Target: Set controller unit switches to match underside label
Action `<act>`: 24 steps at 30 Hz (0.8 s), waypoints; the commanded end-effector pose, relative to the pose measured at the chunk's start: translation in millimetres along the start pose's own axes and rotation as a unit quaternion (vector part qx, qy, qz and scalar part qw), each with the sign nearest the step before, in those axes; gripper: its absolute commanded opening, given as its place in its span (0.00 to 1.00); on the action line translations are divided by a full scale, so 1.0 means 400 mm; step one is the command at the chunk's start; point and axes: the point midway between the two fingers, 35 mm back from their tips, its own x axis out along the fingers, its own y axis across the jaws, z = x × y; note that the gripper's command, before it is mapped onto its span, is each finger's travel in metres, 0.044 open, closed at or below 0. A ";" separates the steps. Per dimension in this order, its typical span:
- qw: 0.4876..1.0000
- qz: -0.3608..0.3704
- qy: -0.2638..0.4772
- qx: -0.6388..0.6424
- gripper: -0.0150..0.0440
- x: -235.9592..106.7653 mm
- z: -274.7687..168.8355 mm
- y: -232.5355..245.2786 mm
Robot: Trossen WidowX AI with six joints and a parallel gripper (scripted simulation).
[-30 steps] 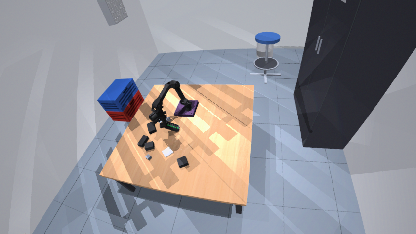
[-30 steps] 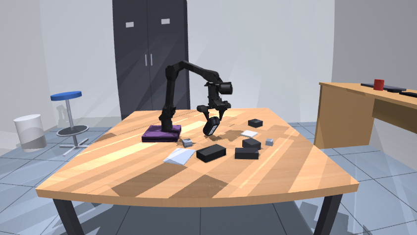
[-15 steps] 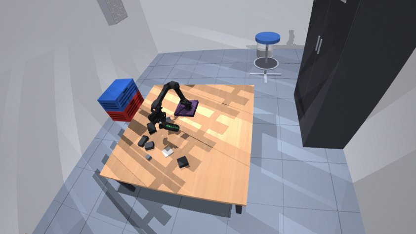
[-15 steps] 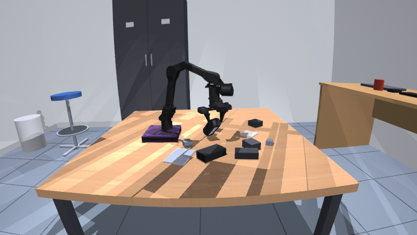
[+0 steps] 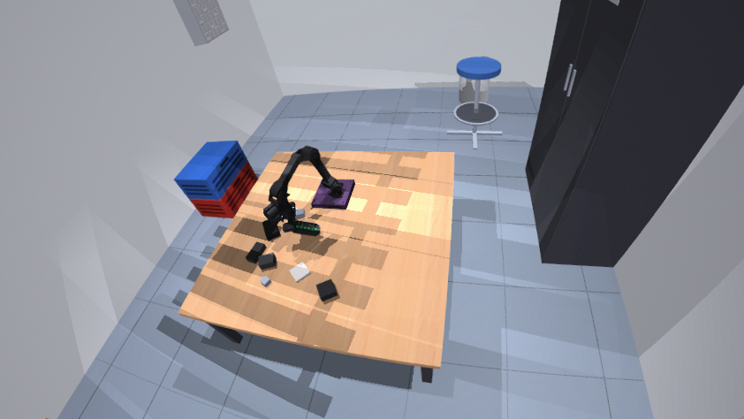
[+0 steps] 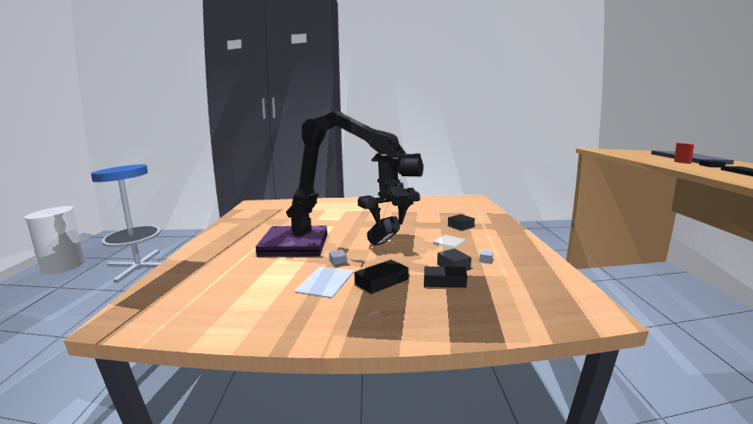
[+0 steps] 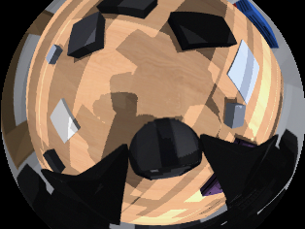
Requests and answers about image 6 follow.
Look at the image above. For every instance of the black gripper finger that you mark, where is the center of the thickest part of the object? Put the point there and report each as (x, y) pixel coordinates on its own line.
(376, 214)
(402, 211)

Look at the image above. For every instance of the white flat rectangular sheet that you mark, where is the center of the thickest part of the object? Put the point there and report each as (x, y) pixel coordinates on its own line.
(324, 282)

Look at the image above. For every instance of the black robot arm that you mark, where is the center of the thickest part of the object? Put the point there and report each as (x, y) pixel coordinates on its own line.
(313, 132)

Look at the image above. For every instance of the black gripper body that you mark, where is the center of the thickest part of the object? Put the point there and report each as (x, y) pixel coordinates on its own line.
(368, 202)

